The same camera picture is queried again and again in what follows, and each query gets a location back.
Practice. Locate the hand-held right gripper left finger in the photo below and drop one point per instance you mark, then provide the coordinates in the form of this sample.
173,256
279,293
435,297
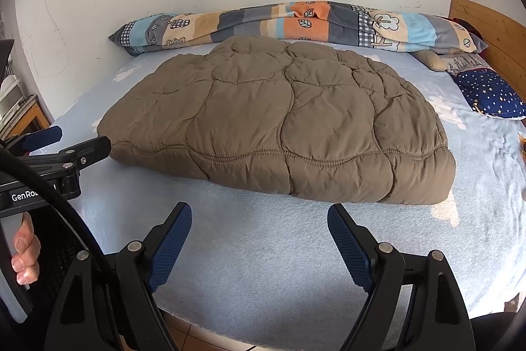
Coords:
168,248

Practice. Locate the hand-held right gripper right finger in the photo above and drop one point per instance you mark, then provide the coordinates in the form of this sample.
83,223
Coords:
351,248

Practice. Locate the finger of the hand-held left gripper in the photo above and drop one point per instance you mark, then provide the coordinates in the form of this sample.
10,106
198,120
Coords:
88,151
43,138

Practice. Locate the brown quilted jacket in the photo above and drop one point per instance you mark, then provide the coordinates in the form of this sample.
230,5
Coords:
267,120

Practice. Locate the person's left hand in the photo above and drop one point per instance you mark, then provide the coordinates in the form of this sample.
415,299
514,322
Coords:
26,252

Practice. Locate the wooden side table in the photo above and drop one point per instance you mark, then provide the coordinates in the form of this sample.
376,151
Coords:
35,116

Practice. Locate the light blue cloud blanket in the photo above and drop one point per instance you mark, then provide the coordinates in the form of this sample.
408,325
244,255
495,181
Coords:
267,252

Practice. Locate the beige printed pillow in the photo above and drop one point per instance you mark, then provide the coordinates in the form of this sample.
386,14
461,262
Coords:
431,61

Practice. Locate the navy star pillow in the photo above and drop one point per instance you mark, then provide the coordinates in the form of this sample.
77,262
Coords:
489,90

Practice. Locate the patchwork print quilt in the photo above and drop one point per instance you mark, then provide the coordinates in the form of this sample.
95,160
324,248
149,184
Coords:
254,22

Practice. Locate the dark red cloth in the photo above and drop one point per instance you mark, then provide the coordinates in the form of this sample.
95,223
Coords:
468,28

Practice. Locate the wooden bed headboard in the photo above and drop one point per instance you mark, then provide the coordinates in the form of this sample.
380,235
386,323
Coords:
493,30

